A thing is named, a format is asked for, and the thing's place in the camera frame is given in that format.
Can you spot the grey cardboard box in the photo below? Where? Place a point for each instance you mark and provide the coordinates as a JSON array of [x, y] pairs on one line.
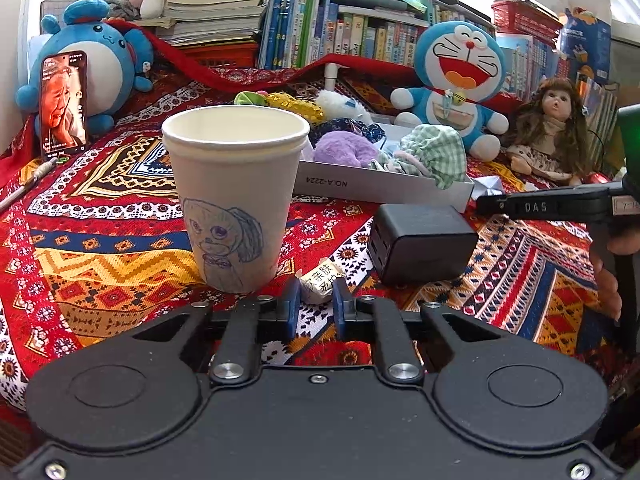
[[360, 185]]

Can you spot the blue printed carton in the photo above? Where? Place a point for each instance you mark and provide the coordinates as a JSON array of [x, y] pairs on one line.
[[585, 45]]

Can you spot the person's right hand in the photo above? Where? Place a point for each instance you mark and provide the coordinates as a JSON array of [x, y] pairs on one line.
[[607, 285]]

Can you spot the black power adapter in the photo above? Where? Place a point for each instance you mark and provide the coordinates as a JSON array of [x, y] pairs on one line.
[[420, 240]]

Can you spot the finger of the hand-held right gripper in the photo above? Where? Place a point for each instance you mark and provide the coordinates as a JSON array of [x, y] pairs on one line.
[[545, 202]]

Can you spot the brown-haired doll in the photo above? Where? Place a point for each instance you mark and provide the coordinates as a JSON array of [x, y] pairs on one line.
[[555, 102]]

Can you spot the yellow spotted shiny pouch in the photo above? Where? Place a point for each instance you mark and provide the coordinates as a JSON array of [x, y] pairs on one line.
[[297, 106]]

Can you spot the red patterned blanket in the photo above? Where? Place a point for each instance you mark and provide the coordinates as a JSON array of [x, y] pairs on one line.
[[100, 240]]

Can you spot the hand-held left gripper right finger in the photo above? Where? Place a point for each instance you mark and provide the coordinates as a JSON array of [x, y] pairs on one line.
[[342, 305]]

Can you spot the stack of flat books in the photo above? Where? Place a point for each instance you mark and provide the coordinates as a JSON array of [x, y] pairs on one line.
[[215, 15]]

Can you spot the small white wrapper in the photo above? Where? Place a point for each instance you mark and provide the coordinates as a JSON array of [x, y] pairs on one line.
[[487, 186]]

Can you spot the blue cat plush toy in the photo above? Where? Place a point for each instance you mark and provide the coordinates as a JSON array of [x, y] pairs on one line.
[[460, 50]]

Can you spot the white fluffy plush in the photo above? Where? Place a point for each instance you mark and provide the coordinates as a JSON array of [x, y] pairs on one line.
[[337, 102]]

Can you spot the red plastic crate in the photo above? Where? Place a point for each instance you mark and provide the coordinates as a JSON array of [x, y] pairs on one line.
[[225, 55]]

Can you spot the blue floral scrunchie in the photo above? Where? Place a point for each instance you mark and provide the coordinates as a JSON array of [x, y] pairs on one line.
[[367, 130]]

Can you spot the green scrunchie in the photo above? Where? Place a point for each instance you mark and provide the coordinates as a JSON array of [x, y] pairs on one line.
[[247, 98]]

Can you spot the white plastic pipe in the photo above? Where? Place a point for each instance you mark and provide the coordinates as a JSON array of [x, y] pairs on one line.
[[331, 80]]

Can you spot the white paper cup with drawing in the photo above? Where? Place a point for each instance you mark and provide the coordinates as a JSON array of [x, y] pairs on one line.
[[235, 175]]

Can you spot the small white wipe packet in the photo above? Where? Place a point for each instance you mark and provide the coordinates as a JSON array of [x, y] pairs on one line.
[[320, 280]]

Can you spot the row of upright books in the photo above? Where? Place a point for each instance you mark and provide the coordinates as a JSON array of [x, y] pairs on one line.
[[350, 35]]

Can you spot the smartphone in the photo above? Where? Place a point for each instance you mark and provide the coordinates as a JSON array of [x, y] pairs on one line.
[[64, 105]]

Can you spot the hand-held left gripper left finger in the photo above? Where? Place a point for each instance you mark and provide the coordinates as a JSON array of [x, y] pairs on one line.
[[290, 305]]

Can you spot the purple fluffy scrunchie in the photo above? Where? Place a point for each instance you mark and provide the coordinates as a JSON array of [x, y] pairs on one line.
[[342, 150]]

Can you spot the green checked cloth cap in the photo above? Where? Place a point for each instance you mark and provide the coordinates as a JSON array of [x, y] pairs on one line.
[[435, 152]]

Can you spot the red mesh basket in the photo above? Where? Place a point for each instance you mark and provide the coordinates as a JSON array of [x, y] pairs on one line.
[[525, 17]]

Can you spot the blue round plush toy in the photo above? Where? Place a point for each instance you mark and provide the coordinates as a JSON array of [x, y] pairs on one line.
[[107, 50]]

